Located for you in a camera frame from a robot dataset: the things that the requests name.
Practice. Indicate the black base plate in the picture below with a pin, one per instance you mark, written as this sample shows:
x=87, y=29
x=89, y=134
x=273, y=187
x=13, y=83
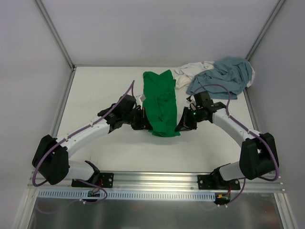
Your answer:
x=101, y=179
x=215, y=182

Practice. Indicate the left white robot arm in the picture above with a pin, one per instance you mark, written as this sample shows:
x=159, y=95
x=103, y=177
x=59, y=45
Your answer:
x=53, y=155

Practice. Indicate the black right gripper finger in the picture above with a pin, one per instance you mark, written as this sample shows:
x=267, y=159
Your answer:
x=185, y=114
x=186, y=126

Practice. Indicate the left aluminium frame post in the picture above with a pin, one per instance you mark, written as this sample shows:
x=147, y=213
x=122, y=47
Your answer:
x=46, y=17

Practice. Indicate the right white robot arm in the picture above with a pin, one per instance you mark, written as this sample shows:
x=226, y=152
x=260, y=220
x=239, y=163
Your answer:
x=258, y=154

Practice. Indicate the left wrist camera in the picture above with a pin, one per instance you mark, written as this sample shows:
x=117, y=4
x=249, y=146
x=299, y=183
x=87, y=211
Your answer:
x=140, y=99

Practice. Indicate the blue-grey t-shirt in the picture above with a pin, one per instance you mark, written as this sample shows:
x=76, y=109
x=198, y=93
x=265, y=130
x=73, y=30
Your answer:
x=231, y=74

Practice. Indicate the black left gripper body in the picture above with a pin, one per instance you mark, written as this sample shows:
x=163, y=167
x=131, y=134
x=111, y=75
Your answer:
x=139, y=120

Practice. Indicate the aluminium mounting rail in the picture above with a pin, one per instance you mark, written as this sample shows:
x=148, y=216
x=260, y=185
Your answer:
x=174, y=181

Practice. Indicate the white slotted cable duct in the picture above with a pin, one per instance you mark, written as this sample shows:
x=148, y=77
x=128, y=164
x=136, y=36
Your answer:
x=127, y=195

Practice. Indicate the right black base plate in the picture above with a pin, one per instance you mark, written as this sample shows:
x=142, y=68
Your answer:
x=215, y=182

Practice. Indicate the aluminium frame post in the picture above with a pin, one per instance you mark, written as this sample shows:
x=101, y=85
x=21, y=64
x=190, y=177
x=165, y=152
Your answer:
x=46, y=17
x=265, y=28

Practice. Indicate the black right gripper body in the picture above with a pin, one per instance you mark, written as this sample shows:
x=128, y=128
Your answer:
x=191, y=117

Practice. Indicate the right aluminium frame post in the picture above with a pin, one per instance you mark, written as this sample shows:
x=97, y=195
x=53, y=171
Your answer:
x=265, y=28

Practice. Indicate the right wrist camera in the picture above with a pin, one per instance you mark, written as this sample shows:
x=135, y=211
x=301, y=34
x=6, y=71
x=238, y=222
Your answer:
x=203, y=99

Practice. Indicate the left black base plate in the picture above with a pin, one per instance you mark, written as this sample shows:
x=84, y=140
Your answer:
x=101, y=179

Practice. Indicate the white t-shirt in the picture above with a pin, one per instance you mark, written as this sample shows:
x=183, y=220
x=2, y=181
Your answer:
x=187, y=72

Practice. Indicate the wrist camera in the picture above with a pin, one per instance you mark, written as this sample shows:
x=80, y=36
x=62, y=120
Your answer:
x=203, y=99
x=140, y=99

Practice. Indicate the green t-shirt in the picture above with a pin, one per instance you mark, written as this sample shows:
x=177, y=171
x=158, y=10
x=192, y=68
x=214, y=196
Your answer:
x=160, y=103

